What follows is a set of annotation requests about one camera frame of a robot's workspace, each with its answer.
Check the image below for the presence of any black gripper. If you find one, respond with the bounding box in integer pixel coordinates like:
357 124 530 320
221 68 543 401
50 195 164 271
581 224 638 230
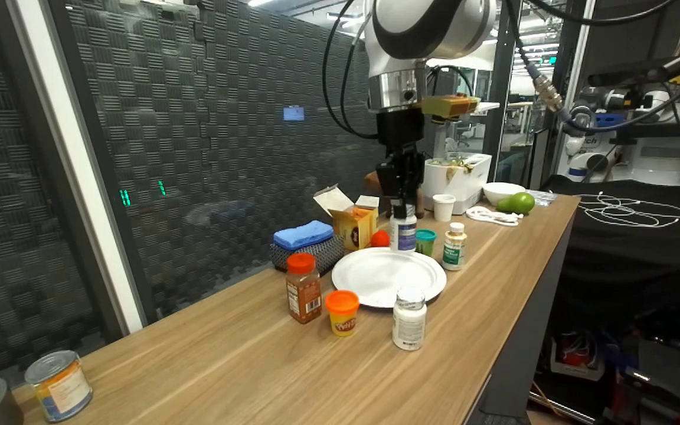
375 107 425 219

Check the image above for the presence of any white bowl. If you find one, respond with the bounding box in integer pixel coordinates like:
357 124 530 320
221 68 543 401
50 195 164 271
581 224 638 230
481 181 523 206

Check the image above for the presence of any white paper plate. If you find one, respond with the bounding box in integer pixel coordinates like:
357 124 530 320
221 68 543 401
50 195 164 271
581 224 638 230
329 247 445 310

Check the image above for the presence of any green tub teal lid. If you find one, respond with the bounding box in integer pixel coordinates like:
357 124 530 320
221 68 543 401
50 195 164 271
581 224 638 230
414 230 436 256

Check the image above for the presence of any red ball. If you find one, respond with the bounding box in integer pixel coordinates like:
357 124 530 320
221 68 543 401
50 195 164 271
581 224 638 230
371 230 388 247

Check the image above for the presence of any spice jar orange cap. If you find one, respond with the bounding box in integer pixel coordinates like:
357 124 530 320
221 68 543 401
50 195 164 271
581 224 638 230
286 253 321 324

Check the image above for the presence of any white paper cup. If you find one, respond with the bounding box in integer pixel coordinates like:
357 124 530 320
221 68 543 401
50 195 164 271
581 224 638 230
432 193 455 222

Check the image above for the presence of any wrist camera with tape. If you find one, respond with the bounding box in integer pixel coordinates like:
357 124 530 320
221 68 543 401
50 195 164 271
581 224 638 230
420 95 478 121

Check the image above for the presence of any white coiled cable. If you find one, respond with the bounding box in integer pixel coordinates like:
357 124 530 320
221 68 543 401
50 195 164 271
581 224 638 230
575 188 680 231

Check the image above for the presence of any white bucket with items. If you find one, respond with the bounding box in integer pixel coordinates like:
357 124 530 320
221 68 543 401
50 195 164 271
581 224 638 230
420 153 490 212

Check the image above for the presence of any yellow open cardboard box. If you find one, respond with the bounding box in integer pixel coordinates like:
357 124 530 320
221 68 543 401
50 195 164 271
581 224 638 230
313 187 380 253

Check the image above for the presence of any white bottle cream cap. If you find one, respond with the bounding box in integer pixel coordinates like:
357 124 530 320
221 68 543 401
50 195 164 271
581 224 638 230
442 222 468 270

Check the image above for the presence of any green fruit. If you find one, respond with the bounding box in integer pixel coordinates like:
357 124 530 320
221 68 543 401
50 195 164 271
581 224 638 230
496 192 535 215

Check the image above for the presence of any yellow tub orange lid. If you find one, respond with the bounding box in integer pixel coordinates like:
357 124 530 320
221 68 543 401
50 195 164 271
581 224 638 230
324 291 358 336

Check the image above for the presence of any labelled tin can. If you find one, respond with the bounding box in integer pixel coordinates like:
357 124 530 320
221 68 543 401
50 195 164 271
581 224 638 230
22 349 91 422

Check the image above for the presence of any blue folded cloth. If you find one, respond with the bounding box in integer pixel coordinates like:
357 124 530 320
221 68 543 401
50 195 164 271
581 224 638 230
274 219 333 250

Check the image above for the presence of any grey sponge block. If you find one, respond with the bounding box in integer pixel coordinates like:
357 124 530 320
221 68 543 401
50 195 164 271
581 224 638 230
269 234 347 276

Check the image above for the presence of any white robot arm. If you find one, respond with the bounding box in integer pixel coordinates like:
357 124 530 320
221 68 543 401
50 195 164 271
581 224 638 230
364 0 497 218

